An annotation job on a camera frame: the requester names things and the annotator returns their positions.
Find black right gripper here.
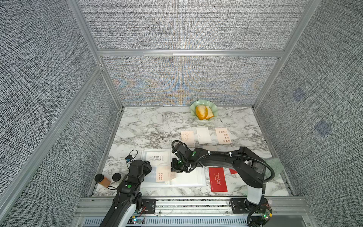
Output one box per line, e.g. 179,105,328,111
167,158,189,174

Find white photo album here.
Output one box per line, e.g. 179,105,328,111
138,148,207,188

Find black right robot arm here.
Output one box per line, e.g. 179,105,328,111
171,141,275,205

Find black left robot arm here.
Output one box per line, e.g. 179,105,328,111
100,160,152,227

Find pink card gold character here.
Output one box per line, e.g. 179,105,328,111
181,131,195,148

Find large red card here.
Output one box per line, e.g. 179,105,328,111
209,167,228,193

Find pink card red characters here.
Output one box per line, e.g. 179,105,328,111
215,128,232,144

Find small red card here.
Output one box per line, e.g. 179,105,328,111
229,169,238,175

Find small bread slice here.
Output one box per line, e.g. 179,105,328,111
205,106,214,120

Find large orange bread roll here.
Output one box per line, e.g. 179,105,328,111
195,105,207,120

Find light green wavy bowl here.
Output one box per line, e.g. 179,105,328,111
190,100,219,120

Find green knitted cloth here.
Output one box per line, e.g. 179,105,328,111
265,157,284,179

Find brown cup black lid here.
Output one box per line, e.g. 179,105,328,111
94,174,111,188

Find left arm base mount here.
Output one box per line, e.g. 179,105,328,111
134,199,157,216

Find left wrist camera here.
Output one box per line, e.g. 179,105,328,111
125,155,133,163

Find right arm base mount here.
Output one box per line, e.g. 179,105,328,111
229,198,272,227

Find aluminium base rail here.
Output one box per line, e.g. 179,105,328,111
71,196,318,227

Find aluminium enclosure frame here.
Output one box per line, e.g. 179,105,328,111
1,1,320,220

